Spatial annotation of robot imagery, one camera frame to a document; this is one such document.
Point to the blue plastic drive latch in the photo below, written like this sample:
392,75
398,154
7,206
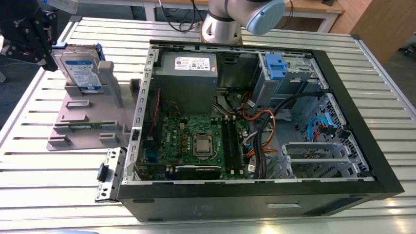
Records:
275,65

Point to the green RAM stick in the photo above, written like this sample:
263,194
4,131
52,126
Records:
84,126

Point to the metal disk bay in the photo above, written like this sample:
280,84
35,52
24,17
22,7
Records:
312,146

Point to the green motherboard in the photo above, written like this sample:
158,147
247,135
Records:
175,126

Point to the CPU socket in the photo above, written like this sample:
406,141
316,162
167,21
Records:
196,153

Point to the hard disk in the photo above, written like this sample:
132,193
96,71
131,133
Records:
82,70

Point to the black chair base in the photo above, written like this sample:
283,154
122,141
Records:
410,50

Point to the grey power supply unit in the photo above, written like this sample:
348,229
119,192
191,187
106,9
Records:
186,92

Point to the black graphics card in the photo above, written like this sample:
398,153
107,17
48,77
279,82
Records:
195,170

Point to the metal expansion slot latch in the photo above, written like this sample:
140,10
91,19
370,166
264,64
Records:
114,170

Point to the silver CPU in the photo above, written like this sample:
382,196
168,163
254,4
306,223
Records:
203,145

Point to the grey parts rack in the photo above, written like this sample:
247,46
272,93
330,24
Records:
98,114

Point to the wooden cabinet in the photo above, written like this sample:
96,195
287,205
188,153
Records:
383,24

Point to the metal drive cage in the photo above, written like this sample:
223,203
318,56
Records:
292,83

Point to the black open PC case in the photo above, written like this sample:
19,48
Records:
227,202

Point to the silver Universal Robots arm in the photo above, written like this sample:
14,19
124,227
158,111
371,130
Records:
220,29

